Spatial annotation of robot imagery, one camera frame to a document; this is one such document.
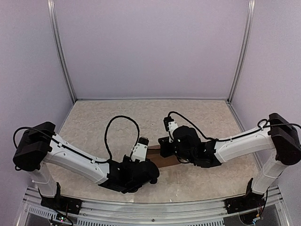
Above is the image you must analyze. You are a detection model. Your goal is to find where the brown cardboard box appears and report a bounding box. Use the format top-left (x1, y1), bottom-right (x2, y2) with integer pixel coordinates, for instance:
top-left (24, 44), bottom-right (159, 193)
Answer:
top-left (146, 145), bottom-right (180, 168)

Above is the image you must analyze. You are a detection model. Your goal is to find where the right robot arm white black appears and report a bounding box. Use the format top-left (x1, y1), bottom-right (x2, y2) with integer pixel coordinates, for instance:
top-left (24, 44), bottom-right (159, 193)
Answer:
top-left (158, 113), bottom-right (301, 209)

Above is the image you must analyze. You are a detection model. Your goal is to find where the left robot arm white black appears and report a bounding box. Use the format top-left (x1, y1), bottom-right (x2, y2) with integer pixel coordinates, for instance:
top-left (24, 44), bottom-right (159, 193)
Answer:
top-left (13, 121), bottom-right (159, 210)

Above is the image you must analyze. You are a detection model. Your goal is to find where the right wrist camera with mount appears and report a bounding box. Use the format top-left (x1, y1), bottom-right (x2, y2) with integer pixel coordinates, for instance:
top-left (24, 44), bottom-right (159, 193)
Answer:
top-left (163, 116), bottom-right (178, 143)

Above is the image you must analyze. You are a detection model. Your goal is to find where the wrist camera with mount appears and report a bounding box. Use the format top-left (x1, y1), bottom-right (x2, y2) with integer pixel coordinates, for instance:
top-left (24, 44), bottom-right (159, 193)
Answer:
top-left (130, 137), bottom-right (149, 161)
top-left (163, 116), bottom-right (178, 143)

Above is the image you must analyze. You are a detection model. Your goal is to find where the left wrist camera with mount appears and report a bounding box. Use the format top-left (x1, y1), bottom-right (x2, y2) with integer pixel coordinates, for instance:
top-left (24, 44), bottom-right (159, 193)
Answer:
top-left (130, 137), bottom-right (149, 161)

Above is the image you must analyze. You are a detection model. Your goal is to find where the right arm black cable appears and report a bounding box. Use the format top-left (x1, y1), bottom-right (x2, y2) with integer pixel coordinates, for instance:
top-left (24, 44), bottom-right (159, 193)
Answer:
top-left (168, 111), bottom-right (233, 143)

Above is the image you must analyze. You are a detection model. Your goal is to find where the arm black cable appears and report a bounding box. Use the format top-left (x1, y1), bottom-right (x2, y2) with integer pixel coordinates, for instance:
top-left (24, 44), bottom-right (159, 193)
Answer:
top-left (104, 115), bottom-right (140, 161)
top-left (168, 111), bottom-right (233, 143)

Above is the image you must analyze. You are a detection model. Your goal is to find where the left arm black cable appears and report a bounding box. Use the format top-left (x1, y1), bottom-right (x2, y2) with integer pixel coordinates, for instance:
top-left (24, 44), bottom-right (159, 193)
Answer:
top-left (104, 115), bottom-right (140, 161)

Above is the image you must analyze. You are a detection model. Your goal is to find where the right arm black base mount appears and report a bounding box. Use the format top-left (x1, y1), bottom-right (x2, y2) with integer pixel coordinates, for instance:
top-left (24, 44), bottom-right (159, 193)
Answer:
top-left (224, 193), bottom-right (265, 214)

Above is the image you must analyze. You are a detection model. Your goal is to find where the right aluminium corner post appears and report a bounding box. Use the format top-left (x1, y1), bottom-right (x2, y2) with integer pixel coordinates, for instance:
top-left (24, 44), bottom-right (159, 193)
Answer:
top-left (227, 0), bottom-right (256, 104)

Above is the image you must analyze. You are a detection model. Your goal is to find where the aluminium corner post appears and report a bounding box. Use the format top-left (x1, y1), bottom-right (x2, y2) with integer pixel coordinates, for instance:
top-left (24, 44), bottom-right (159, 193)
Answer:
top-left (227, 0), bottom-right (256, 104)
top-left (47, 0), bottom-right (77, 104)

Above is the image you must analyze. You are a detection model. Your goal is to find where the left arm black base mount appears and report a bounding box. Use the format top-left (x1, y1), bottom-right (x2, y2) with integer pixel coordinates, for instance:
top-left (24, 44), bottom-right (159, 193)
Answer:
top-left (41, 196), bottom-right (82, 215)

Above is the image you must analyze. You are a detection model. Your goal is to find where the front aluminium frame rail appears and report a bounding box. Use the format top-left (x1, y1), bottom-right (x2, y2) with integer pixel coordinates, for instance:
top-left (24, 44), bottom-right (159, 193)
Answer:
top-left (22, 186), bottom-right (290, 226)

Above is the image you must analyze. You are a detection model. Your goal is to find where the left aluminium corner post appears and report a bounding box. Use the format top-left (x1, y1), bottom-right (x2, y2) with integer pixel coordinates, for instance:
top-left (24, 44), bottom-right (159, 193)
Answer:
top-left (47, 0), bottom-right (77, 104)

